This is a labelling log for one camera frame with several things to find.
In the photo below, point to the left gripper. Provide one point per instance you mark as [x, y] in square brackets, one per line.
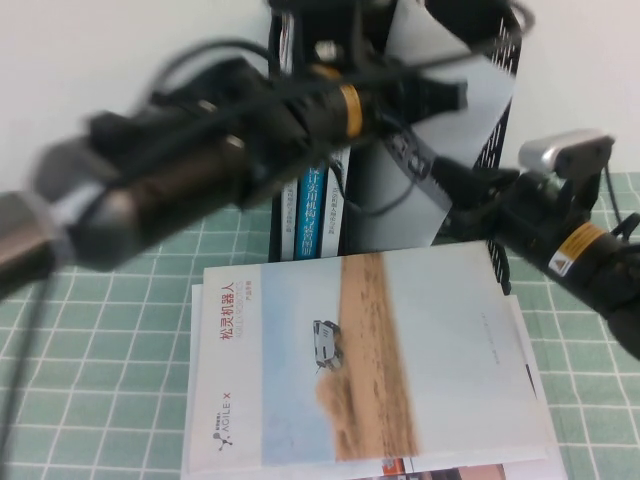
[392, 102]

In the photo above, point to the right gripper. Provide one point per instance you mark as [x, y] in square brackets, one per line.
[535, 215]

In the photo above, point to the AgileX robot brochure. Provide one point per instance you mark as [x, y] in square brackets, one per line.
[390, 200]
[425, 350]

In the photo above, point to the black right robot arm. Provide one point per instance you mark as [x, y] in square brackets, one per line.
[615, 280]

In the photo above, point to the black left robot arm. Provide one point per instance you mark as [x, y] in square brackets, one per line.
[175, 165]

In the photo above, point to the blue spine book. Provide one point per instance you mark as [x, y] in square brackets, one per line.
[312, 210]

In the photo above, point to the thin white book orange band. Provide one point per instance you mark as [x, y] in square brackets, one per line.
[289, 220]

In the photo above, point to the black mesh book holder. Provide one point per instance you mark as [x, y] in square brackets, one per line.
[274, 240]

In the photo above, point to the brochure with orange print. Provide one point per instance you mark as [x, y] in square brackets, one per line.
[395, 467]

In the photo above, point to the white paper brochure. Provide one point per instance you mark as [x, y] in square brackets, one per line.
[556, 467]

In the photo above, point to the green checked tablecloth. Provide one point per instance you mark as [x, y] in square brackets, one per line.
[100, 350]

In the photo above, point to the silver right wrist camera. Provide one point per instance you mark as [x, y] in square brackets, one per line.
[550, 150]

